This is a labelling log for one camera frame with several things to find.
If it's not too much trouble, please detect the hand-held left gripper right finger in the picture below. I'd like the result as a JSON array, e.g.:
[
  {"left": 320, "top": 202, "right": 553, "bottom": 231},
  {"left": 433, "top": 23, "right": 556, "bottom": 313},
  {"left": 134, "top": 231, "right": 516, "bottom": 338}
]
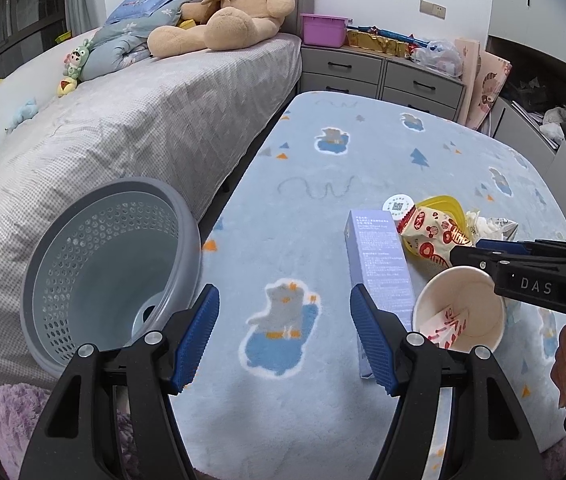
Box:
[{"left": 349, "top": 283, "right": 559, "bottom": 480}]

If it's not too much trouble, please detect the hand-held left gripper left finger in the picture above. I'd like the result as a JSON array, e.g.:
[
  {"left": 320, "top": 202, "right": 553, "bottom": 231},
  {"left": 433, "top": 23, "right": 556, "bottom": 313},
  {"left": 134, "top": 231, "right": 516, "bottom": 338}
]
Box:
[{"left": 18, "top": 284, "right": 221, "bottom": 480}]

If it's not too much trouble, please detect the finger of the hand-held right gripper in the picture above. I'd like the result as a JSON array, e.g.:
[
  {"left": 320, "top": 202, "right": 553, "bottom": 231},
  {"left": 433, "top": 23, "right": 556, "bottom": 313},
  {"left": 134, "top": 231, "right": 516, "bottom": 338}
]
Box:
[
  {"left": 476, "top": 239, "right": 566, "bottom": 261},
  {"left": 448, "top": 244, "right": 514, "bottom": 277}
]

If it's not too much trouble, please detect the pale green plastic wrapper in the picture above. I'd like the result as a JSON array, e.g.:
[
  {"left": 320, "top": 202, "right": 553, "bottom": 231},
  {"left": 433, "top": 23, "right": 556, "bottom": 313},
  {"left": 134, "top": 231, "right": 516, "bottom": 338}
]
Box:
[{"left": 483, "top": 216, "right": 519, "bottom": 243}]

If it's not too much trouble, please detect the white paper cup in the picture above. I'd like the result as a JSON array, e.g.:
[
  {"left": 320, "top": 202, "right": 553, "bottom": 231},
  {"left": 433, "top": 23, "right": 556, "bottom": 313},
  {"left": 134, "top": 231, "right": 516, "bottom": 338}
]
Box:
[{"left": 411, "top": 266, "right": 506, "bottom": 356}]

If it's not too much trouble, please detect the red white snack wrapper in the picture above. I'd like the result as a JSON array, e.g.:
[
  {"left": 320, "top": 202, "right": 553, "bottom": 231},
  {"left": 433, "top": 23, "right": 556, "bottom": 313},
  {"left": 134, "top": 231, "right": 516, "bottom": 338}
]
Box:
[{"left": 397, "top": 205, "right": 474, "bottom": 273}]

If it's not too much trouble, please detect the yellow plastic lid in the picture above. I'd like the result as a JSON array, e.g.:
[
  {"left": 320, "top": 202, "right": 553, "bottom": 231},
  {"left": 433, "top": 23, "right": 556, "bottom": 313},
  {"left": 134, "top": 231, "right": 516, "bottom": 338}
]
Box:
[{"left": 415, "top": 195, "right": 469, "bottom": 241}]

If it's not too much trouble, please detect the white red-print paper wrapper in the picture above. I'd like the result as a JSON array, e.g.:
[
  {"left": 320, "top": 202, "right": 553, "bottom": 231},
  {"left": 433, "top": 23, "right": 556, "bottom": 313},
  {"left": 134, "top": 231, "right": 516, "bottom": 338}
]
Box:
[{"left": 422, "top": 307, "right": 470, "bottom": 351}]

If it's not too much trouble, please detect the tall purple carton box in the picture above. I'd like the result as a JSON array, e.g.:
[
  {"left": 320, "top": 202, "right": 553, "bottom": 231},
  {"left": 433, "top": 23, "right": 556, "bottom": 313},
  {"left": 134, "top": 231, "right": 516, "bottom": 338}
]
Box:
[{"left": 345, "top": 208, "right": 416, "bottom": 378}]

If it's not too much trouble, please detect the grey perforated plastic basket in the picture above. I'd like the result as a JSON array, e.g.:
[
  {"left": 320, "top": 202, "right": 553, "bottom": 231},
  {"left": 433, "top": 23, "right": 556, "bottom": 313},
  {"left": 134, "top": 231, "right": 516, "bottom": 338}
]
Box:
[{"left": 19, "top": 176, "right": 203, "bottom": 378}]

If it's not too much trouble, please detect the pink picture board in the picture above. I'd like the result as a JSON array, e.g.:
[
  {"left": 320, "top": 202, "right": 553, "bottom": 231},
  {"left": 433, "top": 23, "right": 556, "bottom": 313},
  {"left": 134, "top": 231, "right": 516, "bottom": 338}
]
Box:
[
  {"left": 456, "top": 38, "right": 481, "bottom": 126},
  {"left": 468, "top": 50, "right": 512, "bottom": 131}
]

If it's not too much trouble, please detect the cluttered shelf unit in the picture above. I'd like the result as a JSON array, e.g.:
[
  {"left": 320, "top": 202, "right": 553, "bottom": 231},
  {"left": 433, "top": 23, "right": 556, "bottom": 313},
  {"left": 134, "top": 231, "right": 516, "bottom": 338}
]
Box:
[{"left": 486, "top": 35, "right": 566, "bottom": 161}]

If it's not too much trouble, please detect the light blue printed blanket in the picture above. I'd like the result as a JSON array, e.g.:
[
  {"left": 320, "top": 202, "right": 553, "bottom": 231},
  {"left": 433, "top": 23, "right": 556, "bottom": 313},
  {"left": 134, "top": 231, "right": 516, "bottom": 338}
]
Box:
[{"left": 170, "top": 91, "right": 566, "bottom": 480}]

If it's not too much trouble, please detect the clear plastic bag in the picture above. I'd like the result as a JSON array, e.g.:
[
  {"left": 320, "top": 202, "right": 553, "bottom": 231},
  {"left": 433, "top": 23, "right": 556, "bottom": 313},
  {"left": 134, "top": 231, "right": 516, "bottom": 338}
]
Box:
[{"left": 410, "top": 39, "right": 464, "bottom": 78}]

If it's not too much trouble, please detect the bed with grey checked sheet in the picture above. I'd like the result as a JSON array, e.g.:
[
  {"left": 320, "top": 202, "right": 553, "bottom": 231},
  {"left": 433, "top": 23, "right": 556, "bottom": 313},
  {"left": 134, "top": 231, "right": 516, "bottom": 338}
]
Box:
[{"left": 0, "top": 0, "right": 316, "bottom": 411}]

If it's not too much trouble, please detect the grey drawer dresser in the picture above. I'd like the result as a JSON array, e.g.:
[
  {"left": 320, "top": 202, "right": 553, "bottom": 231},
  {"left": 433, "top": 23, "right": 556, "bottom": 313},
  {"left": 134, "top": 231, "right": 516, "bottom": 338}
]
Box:
[{"left": 299, "top": 42, "right": 466, "bottom": 123}]

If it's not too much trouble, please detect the gold gift box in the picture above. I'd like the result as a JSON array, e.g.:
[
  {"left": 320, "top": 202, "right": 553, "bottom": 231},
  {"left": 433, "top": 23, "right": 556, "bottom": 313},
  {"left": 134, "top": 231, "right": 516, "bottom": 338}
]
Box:
[{"left": 346, "top": 30, "right": 410, "bottom": 58}]

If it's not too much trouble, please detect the blue red toy stick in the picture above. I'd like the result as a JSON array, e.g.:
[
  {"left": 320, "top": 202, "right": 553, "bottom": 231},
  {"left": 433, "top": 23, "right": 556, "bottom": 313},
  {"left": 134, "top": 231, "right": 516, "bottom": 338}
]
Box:
[{"left": 353, "top": 25, "right": 429, "bottom": 45}]

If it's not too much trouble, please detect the pink plastic bin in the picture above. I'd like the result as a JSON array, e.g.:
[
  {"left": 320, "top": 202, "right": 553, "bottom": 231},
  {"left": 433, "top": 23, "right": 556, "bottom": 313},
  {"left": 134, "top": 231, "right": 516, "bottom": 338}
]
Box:
[{"left": 301, "top": 13, "right": 351, "bottom": 48}]

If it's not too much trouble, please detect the light blue plush toy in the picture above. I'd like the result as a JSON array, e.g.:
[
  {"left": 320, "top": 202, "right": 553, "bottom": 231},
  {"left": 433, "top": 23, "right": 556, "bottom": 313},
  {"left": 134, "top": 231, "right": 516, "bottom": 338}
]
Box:
[{"left": 5, "top": 99, "right": 38, "bottom": 133}]

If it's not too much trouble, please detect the folded pale blue quilt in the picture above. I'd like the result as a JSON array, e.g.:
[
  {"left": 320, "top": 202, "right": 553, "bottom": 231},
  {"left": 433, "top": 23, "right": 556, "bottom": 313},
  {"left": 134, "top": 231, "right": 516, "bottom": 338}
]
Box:
[{"left": 79, "top": 2, "right": 189, "bottom": 82}]

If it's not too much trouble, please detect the green plush doll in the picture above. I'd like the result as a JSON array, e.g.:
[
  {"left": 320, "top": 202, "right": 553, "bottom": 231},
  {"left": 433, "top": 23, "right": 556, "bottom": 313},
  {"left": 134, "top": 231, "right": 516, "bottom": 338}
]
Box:
[{"left": 64, "top": 37, "right": 94, "bottom": 79}]

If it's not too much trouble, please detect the blue printed pillow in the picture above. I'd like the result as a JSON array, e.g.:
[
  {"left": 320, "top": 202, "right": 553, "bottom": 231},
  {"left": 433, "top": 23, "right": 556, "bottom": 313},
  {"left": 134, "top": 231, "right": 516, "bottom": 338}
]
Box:
[{"left": 104, "top": 0, "right": 184, "bottom": 26}]

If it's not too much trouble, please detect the large tan teddy bear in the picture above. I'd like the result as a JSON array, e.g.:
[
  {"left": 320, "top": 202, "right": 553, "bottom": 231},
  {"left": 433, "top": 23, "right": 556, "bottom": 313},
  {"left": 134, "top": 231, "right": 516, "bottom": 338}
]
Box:
[{"left": 147, "top": 0, "right": 296, "bottom": 58}]

